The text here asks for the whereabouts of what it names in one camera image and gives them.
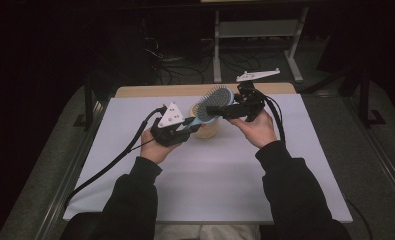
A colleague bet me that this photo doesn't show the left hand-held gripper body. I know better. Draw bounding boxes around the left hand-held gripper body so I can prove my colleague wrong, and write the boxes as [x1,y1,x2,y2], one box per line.
[150,101,193,148]

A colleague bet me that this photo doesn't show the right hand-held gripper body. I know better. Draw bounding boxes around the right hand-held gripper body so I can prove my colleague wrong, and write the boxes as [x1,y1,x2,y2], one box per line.
[222,67,281,123]

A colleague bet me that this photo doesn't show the light blue hairbrush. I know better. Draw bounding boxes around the light blue hairbrush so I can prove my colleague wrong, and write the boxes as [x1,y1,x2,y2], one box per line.
[184,85,236,130]

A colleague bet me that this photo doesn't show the beige ringed cup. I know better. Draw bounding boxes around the beige ringed cup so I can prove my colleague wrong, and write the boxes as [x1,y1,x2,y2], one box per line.
[188,101,221,140]

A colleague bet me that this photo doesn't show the person's left hand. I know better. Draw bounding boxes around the person's left hand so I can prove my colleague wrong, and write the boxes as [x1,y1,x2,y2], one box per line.
[139,127,183,165]

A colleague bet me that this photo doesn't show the person's right hand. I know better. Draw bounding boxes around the person's right hand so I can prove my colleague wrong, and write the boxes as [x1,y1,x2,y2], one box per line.
[229,107,279,150]

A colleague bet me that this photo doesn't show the white metal stand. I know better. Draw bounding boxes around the white metal stand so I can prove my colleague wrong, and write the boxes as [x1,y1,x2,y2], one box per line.
[212,6,310,84]

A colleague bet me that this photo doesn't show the black metal stand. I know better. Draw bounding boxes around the black metal stand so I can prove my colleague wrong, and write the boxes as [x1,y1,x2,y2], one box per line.
[299,61,388,128]
[72,79,110,134]

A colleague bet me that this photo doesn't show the person's legs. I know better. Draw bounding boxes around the person's legs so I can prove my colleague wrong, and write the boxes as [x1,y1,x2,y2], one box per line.
[153,223,262,240]

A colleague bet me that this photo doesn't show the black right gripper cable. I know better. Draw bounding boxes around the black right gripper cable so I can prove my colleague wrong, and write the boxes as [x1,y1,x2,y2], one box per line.
[262,94,375,240]

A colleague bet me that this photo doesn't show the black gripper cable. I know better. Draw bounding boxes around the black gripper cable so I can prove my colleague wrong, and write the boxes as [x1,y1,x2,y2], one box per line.
[62,105,168,214]
[262,94,375,240]

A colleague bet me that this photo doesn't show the bundle of floor cables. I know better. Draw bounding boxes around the bundle of floor cables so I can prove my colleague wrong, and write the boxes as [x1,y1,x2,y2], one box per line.
[141,19,279,85]

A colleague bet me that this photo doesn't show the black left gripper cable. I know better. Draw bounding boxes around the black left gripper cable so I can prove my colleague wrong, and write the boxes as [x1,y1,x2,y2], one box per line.
[62,105,168,214]

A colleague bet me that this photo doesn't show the metal floor rail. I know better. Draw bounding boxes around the metal floor rail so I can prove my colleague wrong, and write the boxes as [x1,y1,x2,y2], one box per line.
[343,96,395,214]

